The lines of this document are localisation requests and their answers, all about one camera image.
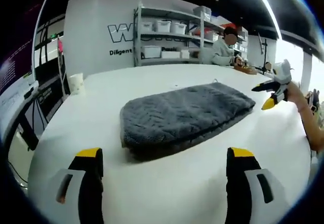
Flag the black tripod stand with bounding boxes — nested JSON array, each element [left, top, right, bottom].
[[257, 32, 269, 75]]

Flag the ceiling light strip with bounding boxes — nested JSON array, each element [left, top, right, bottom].
[[249, 0, 282, 40]]

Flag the monitor with purple terminal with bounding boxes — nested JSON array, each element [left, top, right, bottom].
[[0, 5, 33, 93]]

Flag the grey towel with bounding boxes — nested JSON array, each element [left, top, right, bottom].
[[119, 81, 257, 162]]

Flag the person's right hand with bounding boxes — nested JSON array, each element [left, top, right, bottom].
[[287, 81, 305, 106]]

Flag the black cabinet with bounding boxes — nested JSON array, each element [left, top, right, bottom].
[[34, 81, 64, 124]]

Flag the white paper cup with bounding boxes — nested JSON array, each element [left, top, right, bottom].
[[68, 72, 86, 96]]

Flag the grey metal shelf rack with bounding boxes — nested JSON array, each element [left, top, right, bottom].
[[133, 1, 249, 67]]

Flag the white storage boxes on shelves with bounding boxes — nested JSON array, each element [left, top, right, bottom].
[[140, 5, 248, 59]]

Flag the wooden tray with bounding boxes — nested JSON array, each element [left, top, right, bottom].
[[233, 64, 259, 75]]

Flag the pink-topped white stand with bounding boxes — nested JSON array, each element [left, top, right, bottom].
[[56, 37, 68, 96]]

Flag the white side desk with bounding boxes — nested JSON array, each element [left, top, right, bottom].
[[0, 80, 40, 151]]

